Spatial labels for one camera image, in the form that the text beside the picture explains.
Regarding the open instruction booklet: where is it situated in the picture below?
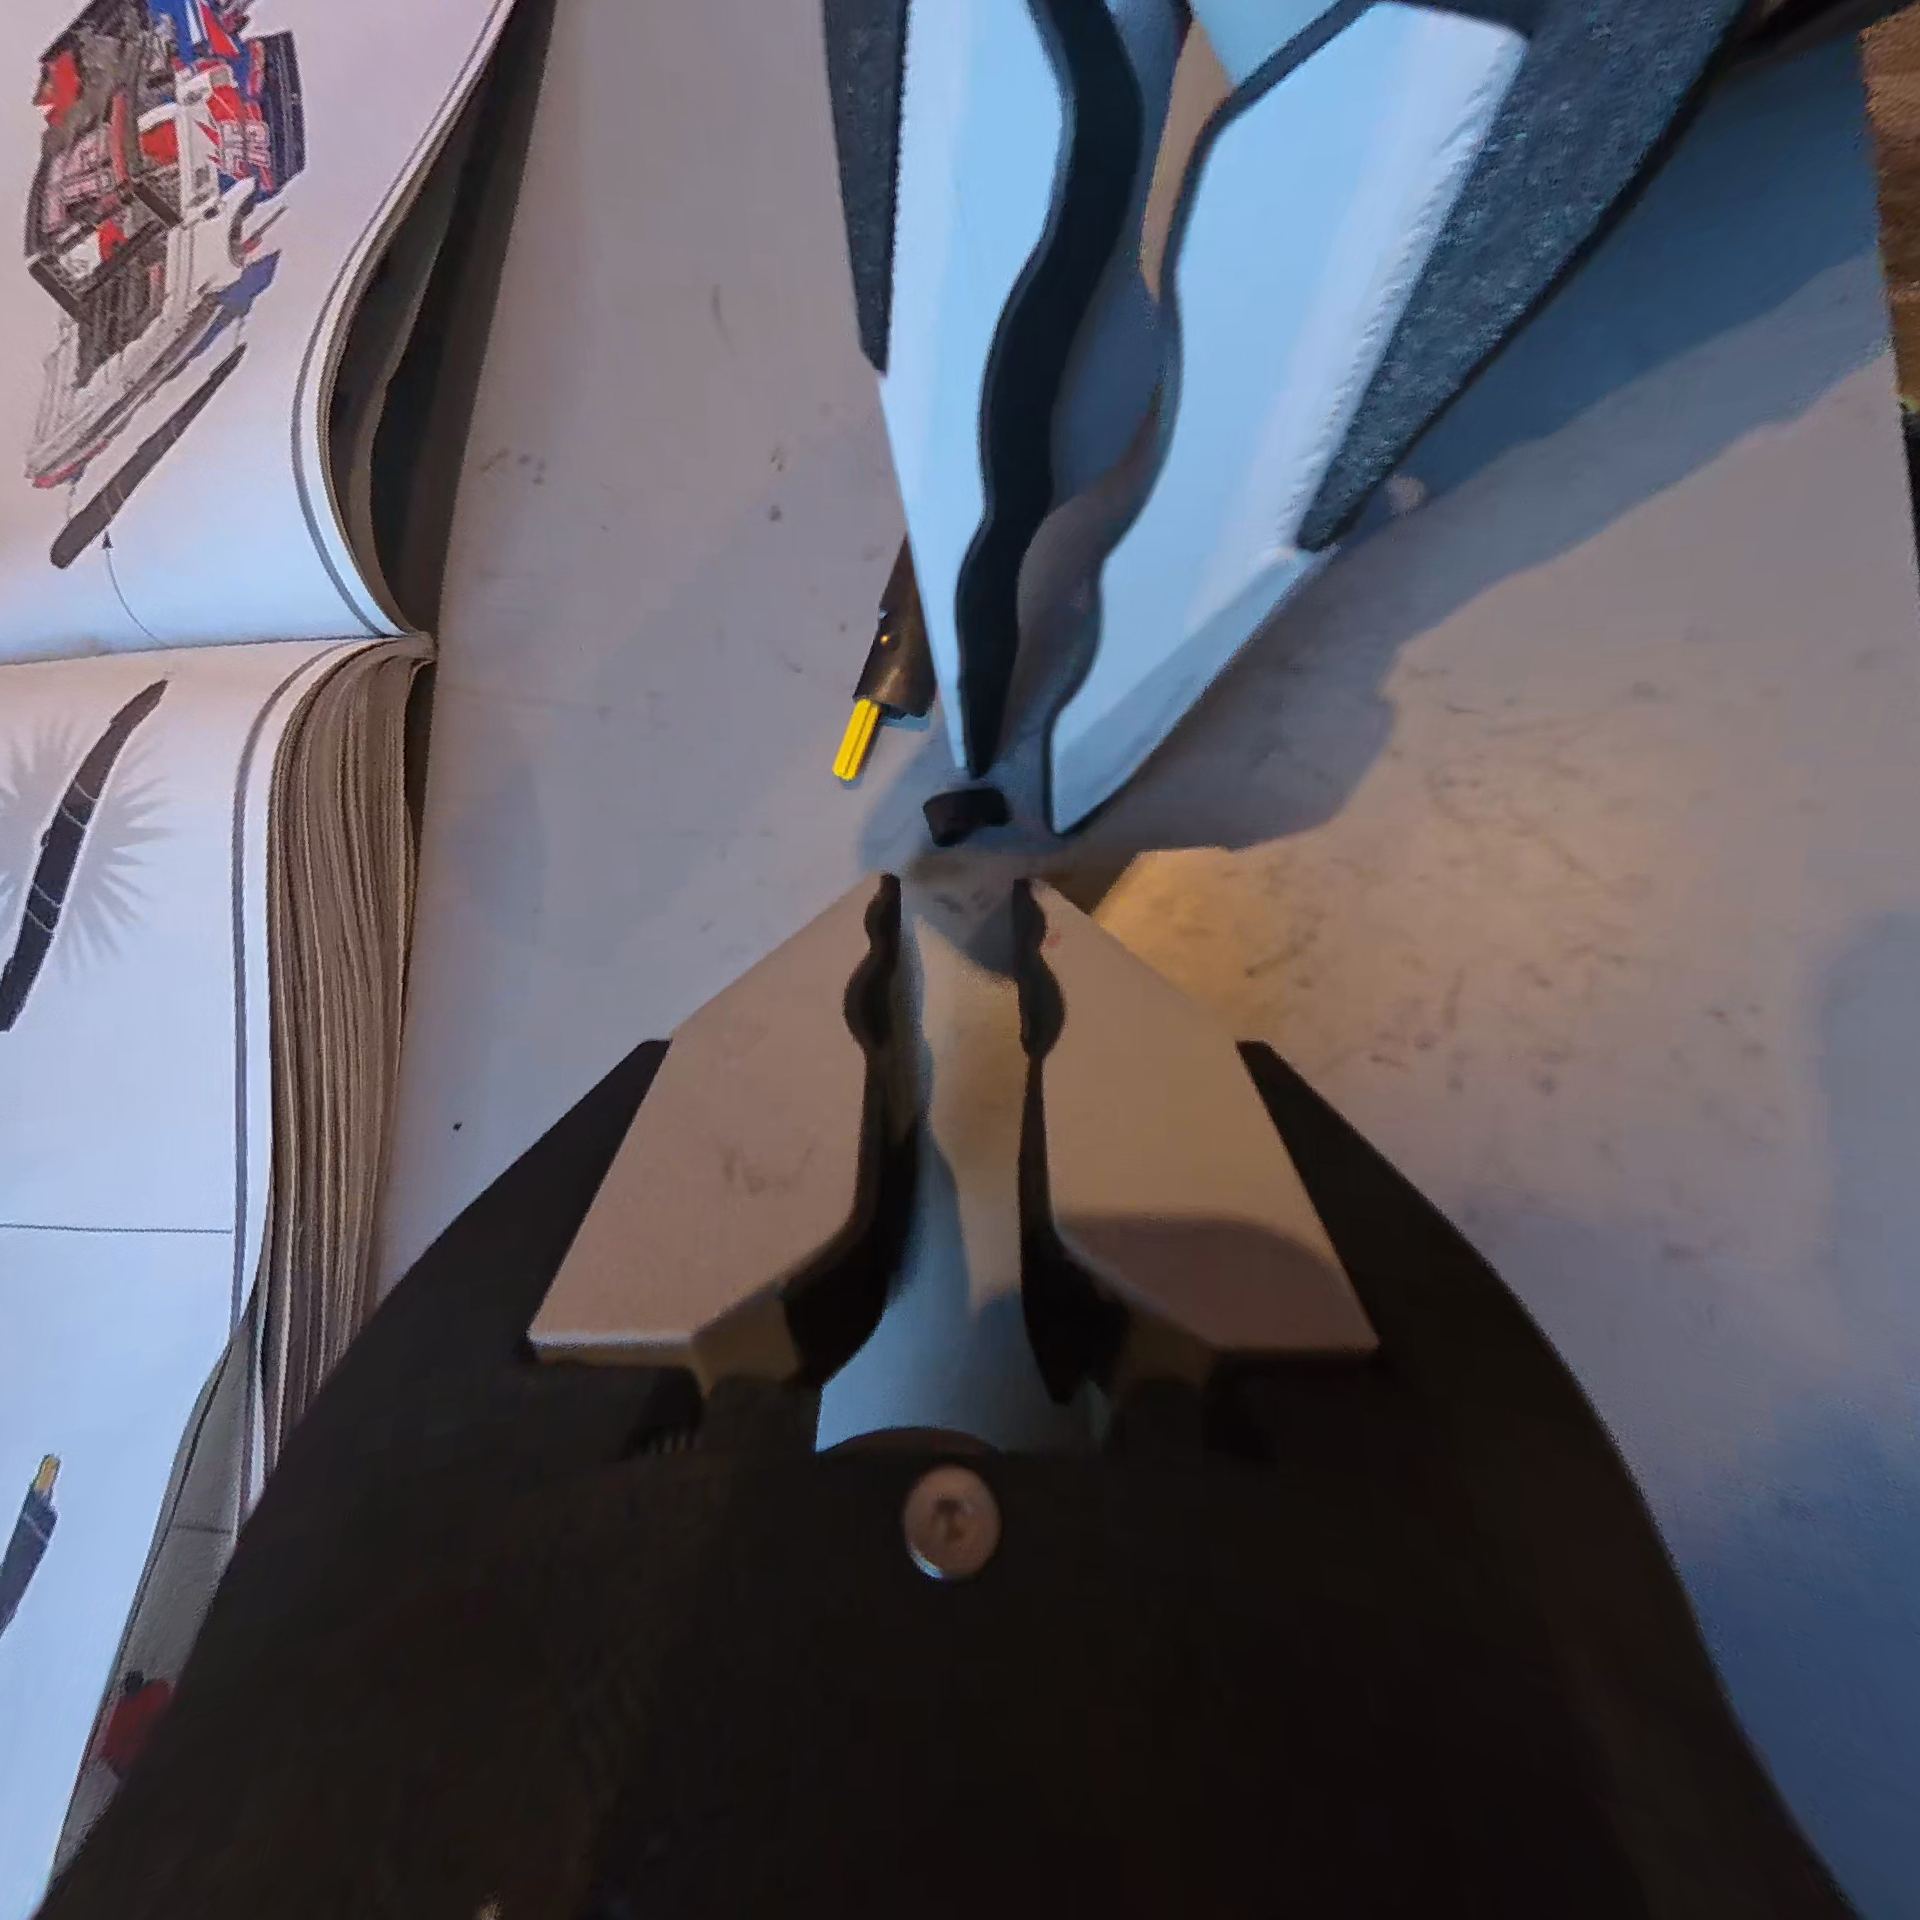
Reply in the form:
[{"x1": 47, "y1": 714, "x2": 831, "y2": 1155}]
[{"x1": 0, "y1": 0, "x2": 528, "y2": 1920}]

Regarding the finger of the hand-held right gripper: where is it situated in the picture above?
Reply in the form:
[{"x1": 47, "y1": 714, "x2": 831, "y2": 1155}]
[
  {"x1": 1043, "y1": 0, "x2": 1531, "y2": 837},
  {"x1": 878, "y1": 0, "x2": 1153, "y2": 789}
]

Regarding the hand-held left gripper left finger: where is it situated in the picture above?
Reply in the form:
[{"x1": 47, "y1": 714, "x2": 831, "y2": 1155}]
[{"x1": 528, "y1": 874, "x2": 916, "y2": 1389}]

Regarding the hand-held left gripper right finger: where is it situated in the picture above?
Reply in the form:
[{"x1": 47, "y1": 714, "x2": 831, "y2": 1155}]
[{"x1": 1011, "y1": 878, "x2": 1385, "y2": 1398}]

